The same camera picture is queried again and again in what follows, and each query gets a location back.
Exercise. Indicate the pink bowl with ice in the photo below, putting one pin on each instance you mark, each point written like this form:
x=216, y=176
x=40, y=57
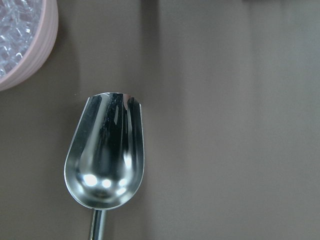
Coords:
x=28, y=31

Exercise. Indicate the steel ice scoop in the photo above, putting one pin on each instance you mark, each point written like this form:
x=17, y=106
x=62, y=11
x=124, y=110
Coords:
x=104, y=166

